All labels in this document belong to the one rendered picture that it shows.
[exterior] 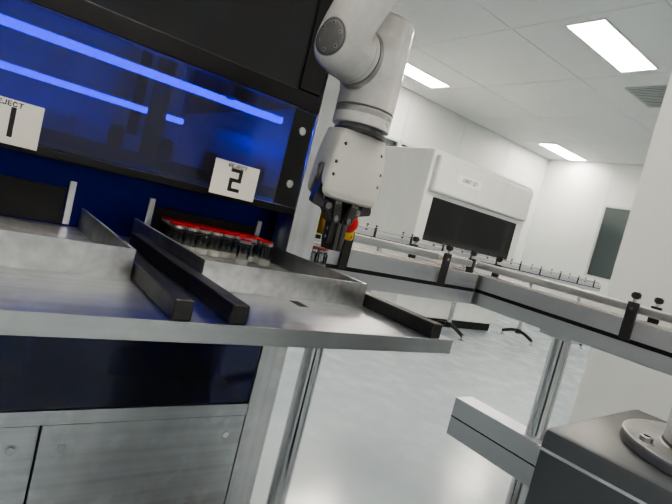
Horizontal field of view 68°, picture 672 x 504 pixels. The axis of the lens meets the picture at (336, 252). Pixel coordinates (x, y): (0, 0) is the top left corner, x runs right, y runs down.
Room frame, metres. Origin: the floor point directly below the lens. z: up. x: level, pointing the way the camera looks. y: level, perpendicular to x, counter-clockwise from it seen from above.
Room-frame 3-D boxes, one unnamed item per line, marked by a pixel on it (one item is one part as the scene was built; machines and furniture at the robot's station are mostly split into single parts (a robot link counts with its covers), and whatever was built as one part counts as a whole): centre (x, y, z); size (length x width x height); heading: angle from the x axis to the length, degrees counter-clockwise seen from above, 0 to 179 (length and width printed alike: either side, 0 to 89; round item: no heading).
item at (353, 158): (0.73, 0.01, 1.08); 0.10 x 0.07 x 0.11; 127
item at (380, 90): (0.73, 0.01, 1.22); 0.09 x 0.08 x 0.13; 146
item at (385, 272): (1.33, -0.12, 0.92); 0.69 x 0.15 x 0.16; 127
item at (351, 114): (0.73, 0.01, 1.14); 0.09 x 0.08 x 0.03; 127
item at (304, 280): (0.80, 0.15, 0.90); 0.34 x 0.26 x 0.04; 37
